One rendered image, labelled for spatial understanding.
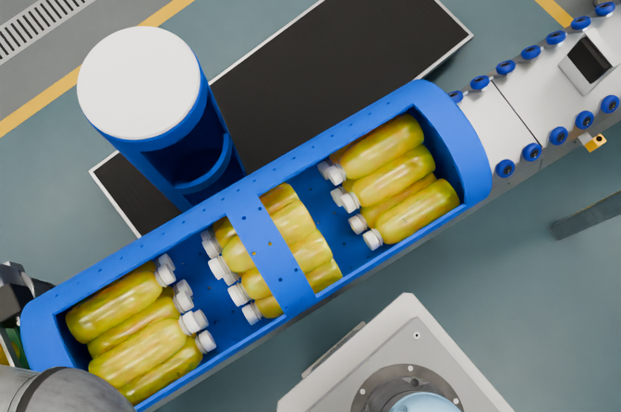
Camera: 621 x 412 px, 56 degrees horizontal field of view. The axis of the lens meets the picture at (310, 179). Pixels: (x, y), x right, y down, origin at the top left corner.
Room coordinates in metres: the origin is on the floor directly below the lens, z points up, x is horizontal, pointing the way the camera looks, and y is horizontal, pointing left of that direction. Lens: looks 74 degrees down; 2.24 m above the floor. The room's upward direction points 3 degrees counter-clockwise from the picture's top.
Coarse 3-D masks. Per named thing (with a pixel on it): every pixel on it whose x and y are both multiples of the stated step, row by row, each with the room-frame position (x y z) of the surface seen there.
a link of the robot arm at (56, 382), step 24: (0, 384) -0.02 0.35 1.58; (24, 384) -0.03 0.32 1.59; (48, 384) -0.03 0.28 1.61; (72, 384) -0.03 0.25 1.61; (96, 384) -0.03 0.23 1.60; (0, 408) -0.05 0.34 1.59; (24, 408) -0.05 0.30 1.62; (48, 408) -0.05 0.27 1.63; (72, 408) -0.05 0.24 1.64; (96, 408) -0.05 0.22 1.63; (120, 408) -0.05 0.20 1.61
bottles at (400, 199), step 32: (416, 160) 0.35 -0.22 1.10; (352, 192) 0.30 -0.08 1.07; (384, 192) 0.29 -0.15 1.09; (416, 192) 0.30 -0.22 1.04; (448, 192) 0.28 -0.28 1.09; (352, 224) 0.24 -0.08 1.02; (384, 224) 0.22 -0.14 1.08; (416, 224) 0.22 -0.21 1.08; (320, 288) 0.10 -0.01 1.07; (128, 320) 0.06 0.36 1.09; (160, 320) 0.06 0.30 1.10; (256, 320) 0.05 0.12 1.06; (96, 352) 0.01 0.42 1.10; (192, 352) 0.00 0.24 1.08; (128, 384) -0.05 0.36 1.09; (160, 384) -0.06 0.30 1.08
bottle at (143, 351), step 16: (176, 320) 0.06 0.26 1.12; (144, 336) 0.03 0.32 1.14; (160, 336) 0.03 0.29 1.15; (176, 336) 0.03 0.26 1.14; (112, 352) 0.01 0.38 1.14; (128, 352) 0.00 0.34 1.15; (144, 352) 0.00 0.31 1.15; (160, 352) 0.00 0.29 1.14; (176, 352) 0.00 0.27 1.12; (96, 368) -0.02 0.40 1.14; (112, 368) -0.02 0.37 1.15; (128, 368) -0.02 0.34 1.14; (144, 368) -0.03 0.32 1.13; (112, 384) -0.05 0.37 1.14
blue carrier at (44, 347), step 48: (384, 96) 0.48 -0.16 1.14; (432, 96) 0.44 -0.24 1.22; (336, 144) 0.35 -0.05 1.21; (432, 144) 0.41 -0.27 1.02; (480, 144) 0.34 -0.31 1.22; (240, 192) 0.28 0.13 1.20; (480, 192) 0.26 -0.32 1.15; (144, 240) 0.20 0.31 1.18; (192, 240) 0.23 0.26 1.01; (336, 240) 0.22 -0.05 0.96; (96, 288) 0.11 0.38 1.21; (192, 288) 0.13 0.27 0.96; (288, 288) 0.10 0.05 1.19; (336, 288) 0.10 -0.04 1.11; (48, 336) 0.04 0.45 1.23; (240, 336) 0.02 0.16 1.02
